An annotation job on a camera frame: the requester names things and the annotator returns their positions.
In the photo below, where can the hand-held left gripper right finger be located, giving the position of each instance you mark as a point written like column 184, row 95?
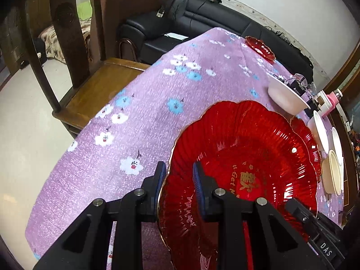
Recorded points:
column 197, row 181

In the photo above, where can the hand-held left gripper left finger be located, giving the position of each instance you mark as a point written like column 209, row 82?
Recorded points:
column 160, row 175

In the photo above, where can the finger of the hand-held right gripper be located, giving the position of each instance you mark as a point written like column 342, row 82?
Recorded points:
column 299, row 215

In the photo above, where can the beige bowl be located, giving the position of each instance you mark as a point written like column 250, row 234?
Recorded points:
column 332, row 171

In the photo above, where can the large red glass plate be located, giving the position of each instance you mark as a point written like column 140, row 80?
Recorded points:
column 253, row 152

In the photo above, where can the gold-rimmed red glass plate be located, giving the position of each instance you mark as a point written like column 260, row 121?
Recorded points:
column 308, row 139

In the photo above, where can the large white foam bowl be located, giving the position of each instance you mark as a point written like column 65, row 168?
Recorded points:
column 284, row 95

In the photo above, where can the purple floral tablecloth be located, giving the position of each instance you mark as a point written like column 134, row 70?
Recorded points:
column 157, row 112

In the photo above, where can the white plate at edge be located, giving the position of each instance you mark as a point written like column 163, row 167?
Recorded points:
column 337, row 144

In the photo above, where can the small white bowl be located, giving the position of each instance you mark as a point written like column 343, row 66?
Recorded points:
column 320, row 130

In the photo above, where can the dark wooden chair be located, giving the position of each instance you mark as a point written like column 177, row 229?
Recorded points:
column 92, row 90

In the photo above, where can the pink bottle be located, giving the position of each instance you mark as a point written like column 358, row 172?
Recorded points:
column 333, row 101

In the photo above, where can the white paper sheet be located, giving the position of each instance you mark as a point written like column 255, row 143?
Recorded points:
column 175, row 36

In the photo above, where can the small red glass plate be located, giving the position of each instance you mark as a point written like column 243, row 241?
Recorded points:
column 260, row 46

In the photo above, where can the brown wooden cabinet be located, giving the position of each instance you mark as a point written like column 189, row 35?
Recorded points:
column 344, row 70

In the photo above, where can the black leather sofa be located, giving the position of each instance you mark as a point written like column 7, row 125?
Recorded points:
column 197, row 17

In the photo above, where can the brown armchair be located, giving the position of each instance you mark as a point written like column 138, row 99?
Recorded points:
column 123, row 5

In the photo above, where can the floral blanket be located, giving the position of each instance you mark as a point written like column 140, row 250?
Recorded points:
column 52, row 38

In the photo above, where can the green cloth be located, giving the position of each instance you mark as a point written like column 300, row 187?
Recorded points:
column 84, row 9

